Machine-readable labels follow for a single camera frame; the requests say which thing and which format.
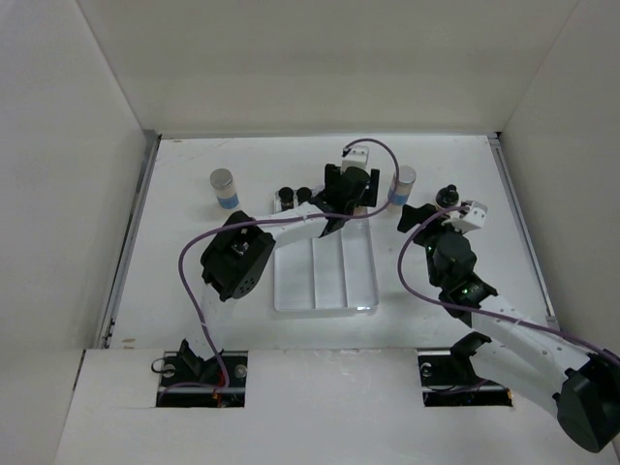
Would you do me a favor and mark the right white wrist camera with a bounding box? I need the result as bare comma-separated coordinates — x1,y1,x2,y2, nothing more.
443,201,488,234

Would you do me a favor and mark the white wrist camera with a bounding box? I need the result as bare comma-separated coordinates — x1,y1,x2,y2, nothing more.
443,201,488,234
340,145,369,172

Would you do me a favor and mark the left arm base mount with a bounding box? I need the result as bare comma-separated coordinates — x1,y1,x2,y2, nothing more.
150,340,249,409

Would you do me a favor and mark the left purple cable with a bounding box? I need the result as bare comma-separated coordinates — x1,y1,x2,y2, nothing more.
157,139,401,403

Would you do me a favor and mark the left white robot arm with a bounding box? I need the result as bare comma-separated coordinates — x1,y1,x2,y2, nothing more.
177,164,382,387

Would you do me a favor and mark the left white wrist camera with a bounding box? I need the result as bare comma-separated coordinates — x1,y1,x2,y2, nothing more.
340,145,369,172

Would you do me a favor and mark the black grinder top spice bottle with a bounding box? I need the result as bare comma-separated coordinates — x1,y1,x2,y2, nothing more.
435,184,460,213

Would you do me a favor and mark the pink cap spice bottle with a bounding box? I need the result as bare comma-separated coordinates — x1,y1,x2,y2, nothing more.
353,205,368,216

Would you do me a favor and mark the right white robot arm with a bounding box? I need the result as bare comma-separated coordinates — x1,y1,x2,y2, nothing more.
397,201,619,453

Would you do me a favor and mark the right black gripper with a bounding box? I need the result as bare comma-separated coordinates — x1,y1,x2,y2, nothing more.
398,203,470,287

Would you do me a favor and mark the blue label silver-cap jar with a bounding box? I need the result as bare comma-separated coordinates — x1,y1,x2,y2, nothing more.
387,165,417,208
209,168,239,210

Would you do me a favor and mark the clear plastic organizer tray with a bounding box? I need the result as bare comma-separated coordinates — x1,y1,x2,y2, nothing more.
273,219,379,319

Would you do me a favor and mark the small black cap spice bottle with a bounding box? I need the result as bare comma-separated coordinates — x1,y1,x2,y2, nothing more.
278,186,295,211

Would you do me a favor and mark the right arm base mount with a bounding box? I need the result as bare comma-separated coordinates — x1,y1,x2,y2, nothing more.
418,332,512,408

